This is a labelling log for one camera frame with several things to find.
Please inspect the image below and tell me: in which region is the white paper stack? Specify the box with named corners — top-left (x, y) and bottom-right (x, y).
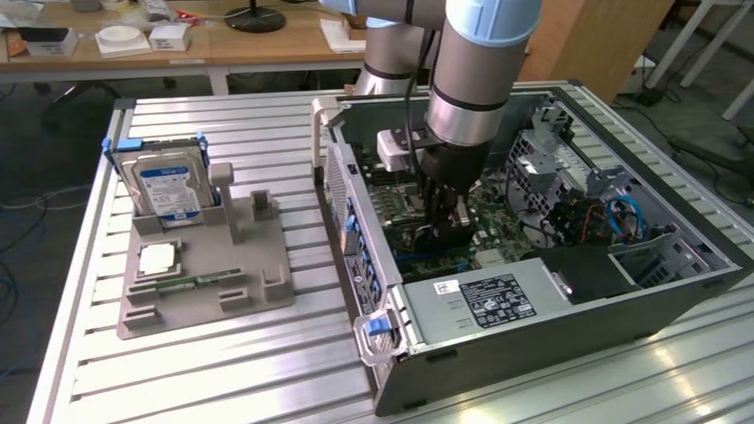
top-left (320, 17), bottom-right (370, 55)

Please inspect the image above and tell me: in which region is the black RAM slot bank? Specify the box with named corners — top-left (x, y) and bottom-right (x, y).
top-left (357, 158), bottom-right (394, 183)
top-left (386, 214), bottom-right (428, 239)

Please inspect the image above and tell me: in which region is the grey power supply unit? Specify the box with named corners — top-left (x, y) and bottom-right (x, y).
top-left (402, 257), bottom-right (577, 350)

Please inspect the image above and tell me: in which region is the black and red wire bundle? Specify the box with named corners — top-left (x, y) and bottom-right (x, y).
top-left (545, 196), bottom-right (612, 247)

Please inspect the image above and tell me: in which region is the black camera cable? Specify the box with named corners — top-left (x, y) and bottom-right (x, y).
top-left (404, 26), bottom-right (442, 178)

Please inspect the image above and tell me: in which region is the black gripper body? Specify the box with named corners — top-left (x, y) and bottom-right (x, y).
top-left (418, 140), bottom-right (492, 198)

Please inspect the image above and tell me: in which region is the silver CPU chip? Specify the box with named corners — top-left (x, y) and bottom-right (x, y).
top-left (138, 241), bottom-right (182, 276)

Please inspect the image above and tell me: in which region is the white labelled cardboard box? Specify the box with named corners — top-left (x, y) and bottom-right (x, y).
top-left (146, 22), bottom-right (194, 52)

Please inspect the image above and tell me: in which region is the blue card retention bar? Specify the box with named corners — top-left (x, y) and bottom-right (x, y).
top-left (344, 198), bottom-right (384, 310)

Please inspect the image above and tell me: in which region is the white table frame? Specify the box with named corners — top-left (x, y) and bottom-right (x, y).
top-left (645, 0), bottom-right (754, 121)

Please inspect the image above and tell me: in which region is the white box with black lid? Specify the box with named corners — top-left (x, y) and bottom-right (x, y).
top-left (15, 26), bottom-right (81, 57)

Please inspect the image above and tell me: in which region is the silver disk bay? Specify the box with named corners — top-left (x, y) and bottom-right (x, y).
top-left (606, 227), bottom-right (712, 291)

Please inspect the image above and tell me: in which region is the open black PC case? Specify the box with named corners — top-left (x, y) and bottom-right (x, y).
top-left (310, 85), bottom-right (745, 417)

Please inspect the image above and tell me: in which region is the wooden cabinet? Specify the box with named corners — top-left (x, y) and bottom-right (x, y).
top-left (518, 0), bottom-right (678, 103)

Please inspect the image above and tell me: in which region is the green RAM stick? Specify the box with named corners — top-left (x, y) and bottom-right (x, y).
top-left (129, 269), bottom-right (245, 296)

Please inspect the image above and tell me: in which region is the green motherboard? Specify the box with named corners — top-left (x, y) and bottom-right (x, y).
top-left (358, 154), bottom-right (541, 284)

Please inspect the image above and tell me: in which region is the wooden desk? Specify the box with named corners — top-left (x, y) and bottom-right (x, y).
top-left (0, 0), bottom-right (532, 85)

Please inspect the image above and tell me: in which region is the CPU socket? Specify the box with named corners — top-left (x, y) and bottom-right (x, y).
top-left (400, 183), bottom-right (430, 214)

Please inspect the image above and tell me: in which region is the hard disk with blue carrier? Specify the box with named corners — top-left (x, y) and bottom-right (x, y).
top-left (103, 130), bottom-right (214, 222)

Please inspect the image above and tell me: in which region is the blue wire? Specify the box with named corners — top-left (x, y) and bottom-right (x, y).
top-left (605, 195), bottom-right (649, 243)

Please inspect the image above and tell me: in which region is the silver case handle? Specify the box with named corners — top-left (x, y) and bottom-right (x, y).
top-left (310, 97), bottom-right (348, 174)
top-left (352, 307), bottom-right (409, 367)

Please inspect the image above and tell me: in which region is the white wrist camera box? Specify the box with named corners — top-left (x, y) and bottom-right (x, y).
top-left (376, 127), bottom-right (428, 174)

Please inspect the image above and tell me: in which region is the white round container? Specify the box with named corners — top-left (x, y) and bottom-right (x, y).
top-left (95, 25), bottom-right (154, 59)

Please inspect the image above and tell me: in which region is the grey parts rack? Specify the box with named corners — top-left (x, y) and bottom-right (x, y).
top-left (119, 161), bottom-right (297, 341)

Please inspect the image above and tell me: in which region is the metal drive cage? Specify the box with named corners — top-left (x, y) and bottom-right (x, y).
top-left (505, 105), bottom-right (597, 222)

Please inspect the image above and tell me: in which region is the blue release latch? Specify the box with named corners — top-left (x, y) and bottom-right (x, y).
top-left (365, 315), bottom-right (392, 340)

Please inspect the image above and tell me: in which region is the black lamp base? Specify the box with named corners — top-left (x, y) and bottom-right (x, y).
top-left (225, 0), bottom-right (287, 34)

